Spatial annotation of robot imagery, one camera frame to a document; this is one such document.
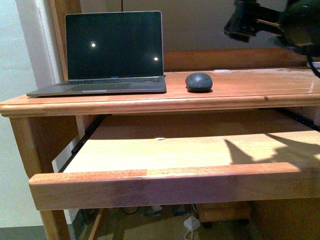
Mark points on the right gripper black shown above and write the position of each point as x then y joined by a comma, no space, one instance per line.
297,28

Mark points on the dark grey computer mouse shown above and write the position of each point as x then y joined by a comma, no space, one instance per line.
199,82

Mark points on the wooden desk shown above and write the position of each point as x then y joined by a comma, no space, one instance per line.
50,131

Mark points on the grey laptop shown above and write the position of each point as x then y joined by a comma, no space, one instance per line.
112,53

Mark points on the wooden pull-out keyboard tray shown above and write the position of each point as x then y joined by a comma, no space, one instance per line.
168,159

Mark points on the wooden rolling stand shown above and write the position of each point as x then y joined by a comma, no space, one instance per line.
223,211

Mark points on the white power adapter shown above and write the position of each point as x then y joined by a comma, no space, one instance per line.
191,224

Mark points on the white power strip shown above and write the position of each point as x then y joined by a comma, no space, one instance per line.
155,210

